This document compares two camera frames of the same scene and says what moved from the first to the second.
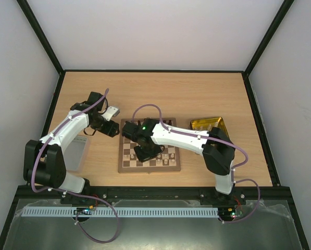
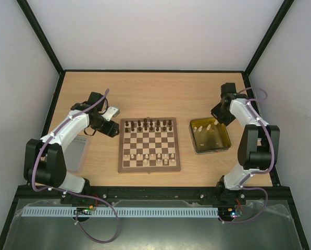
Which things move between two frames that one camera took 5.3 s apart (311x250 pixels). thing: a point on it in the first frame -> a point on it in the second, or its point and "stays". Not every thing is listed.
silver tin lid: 73,153 stays
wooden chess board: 168,160 stays
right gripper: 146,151 -> 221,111
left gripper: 111,129 stays
